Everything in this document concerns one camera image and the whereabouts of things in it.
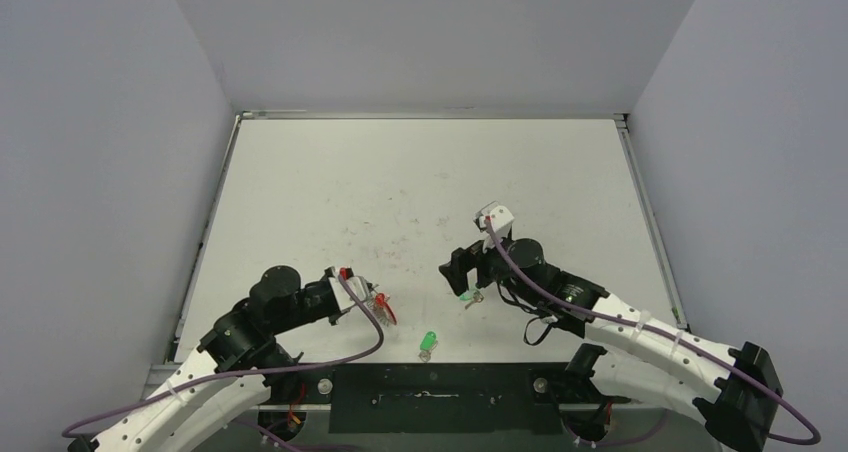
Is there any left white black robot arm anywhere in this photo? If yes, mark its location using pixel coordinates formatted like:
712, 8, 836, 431
62, 265, 380, 451

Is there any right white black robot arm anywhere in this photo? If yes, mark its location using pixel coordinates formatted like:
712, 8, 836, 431
438, 238, 783, 451

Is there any purple cable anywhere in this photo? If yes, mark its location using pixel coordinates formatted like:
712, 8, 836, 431
483, 217, 823, 448
60, 270, 387, 452

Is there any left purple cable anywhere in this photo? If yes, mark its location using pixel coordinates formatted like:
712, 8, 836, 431
60, 270, 387, 452

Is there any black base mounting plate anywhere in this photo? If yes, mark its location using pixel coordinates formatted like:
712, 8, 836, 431
258, 362, 613, 439

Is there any silver keyring with red grip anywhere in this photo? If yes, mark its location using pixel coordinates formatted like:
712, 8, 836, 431
368, 283, 398, 326

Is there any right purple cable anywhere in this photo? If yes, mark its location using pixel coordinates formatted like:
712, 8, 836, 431
483, 217, 823, 448

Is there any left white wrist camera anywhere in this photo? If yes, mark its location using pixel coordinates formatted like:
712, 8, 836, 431
326, 267, 369, 310

